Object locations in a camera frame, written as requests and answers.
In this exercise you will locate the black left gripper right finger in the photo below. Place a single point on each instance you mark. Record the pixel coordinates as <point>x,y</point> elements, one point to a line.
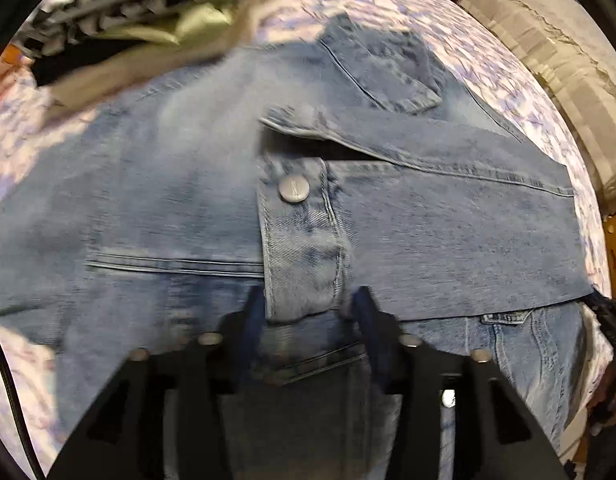
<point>495,434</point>

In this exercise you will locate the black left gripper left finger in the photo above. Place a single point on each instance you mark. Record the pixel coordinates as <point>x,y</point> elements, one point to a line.
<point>121,435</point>

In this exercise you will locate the blue denim jacket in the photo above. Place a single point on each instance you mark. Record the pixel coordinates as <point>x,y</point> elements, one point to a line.
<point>310,169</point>

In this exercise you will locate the beige folded garment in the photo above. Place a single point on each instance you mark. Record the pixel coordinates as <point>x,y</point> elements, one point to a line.
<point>89,85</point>

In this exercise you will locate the beige ruffled cloth cover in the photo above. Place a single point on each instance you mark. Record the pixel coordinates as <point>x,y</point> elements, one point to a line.
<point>575,64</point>

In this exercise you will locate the purple cat print bed blanket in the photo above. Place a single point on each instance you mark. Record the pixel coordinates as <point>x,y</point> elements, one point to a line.
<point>467,50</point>

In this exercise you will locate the light green folded garment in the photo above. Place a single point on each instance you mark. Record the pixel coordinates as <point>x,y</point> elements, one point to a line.
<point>201,21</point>

